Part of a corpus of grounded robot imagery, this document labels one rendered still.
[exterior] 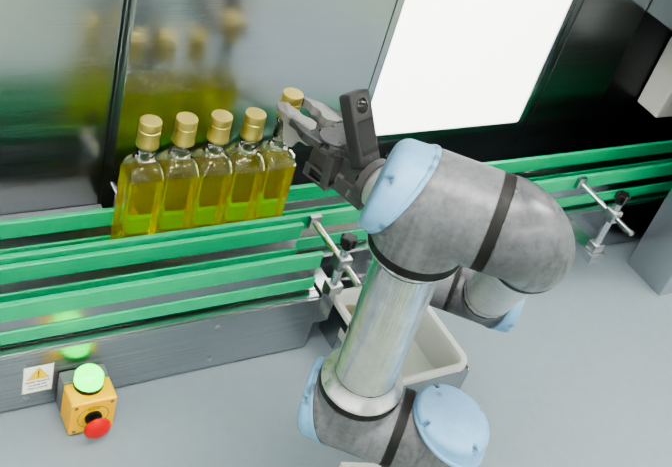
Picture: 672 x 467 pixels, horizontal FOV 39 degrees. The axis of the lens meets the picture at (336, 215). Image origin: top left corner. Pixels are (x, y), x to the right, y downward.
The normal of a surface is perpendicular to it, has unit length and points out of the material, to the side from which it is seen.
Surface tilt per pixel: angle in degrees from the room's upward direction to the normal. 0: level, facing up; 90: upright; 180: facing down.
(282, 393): 0
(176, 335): 90
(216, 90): 90
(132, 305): 90
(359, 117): 58
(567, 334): 0
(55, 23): 90
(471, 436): 7
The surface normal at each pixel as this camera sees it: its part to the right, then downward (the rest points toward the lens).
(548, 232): 0.54, 0.05
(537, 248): 0.37, 0.37
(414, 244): -0.35, 0.62
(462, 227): -0.17, 0.28
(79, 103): 0.46, 0.64
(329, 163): -0.70, 0.29
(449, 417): 0.36, -0.72
